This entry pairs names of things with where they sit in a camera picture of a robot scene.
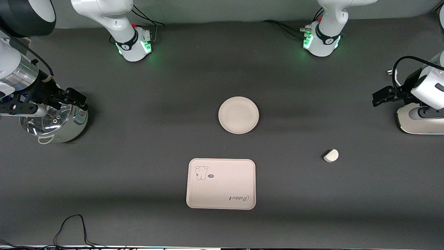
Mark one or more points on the round cream plate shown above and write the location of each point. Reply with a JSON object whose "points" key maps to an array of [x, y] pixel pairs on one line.
{"points": [[238, 115]]}

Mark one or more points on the steel cooking pot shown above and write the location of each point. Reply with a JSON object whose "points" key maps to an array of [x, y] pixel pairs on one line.
{"points": [[74, 129]]}

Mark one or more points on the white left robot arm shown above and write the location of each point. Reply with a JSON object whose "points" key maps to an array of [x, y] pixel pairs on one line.
{"points": [[326, 41]]}

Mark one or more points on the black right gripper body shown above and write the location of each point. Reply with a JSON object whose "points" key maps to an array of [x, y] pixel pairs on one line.
{"points": [[44, 92]]}

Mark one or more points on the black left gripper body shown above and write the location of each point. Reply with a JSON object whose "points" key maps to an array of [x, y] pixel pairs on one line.
{"points": [[399, 93]]}

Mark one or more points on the glass pot lid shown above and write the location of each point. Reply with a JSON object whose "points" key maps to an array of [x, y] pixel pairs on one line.
{"points": [[45, 125]]}

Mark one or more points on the small white bun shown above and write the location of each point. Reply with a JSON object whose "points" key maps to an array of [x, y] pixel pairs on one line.
{"points": [[331, 156]]}

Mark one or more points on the cream countertop appliance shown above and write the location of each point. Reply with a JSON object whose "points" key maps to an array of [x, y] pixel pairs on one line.
{"points": [[416, 125]]}

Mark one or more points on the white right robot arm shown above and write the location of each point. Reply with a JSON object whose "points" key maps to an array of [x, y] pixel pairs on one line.
{"points": [[114, 21]]}

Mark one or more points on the cream rectangular tray with print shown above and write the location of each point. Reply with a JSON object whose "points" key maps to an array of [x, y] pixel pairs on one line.
{"points": [[222, 187]]}

